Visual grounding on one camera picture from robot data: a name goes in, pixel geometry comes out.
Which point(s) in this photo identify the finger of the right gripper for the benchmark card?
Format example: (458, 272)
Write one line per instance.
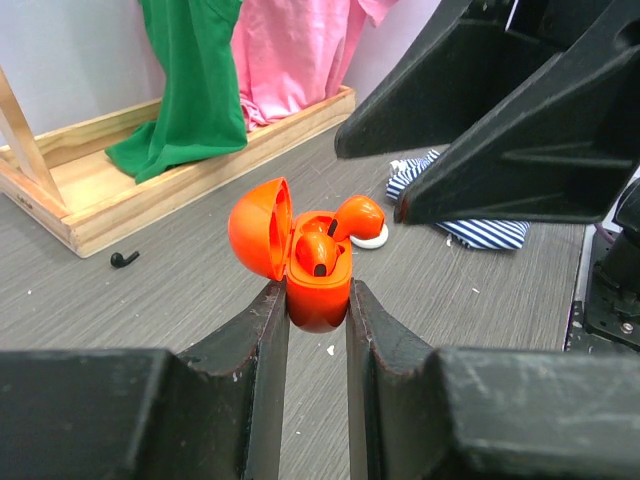
(562, 145)
(468, 57)

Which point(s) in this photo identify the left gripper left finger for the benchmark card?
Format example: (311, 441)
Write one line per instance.
(212, 411)

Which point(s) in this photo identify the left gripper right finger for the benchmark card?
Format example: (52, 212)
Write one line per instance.
(419, 412)

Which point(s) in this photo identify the blue striped cloth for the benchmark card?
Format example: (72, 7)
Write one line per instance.
(477, 234)

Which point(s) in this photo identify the white earbud charging case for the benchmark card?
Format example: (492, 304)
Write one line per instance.
(374, 242)

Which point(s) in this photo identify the orange earbud charging case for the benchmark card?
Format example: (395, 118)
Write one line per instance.
(263, 231)

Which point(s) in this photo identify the orange earbud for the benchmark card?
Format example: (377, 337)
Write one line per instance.
(358, 216)
(317, 253)

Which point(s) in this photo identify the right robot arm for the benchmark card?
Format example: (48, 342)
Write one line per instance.
(537, 106)

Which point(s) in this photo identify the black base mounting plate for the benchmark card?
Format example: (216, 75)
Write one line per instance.
(606, 319)

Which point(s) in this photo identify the pink t-shirt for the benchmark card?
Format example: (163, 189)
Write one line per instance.
(291, 55)

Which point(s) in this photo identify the black earbud centre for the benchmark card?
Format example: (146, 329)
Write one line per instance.
(119, 261)

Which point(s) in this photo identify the green tank top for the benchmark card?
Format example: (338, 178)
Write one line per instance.
(200, 115)

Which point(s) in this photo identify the wooden clothes rack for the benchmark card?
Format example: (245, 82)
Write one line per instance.
(65, 181)

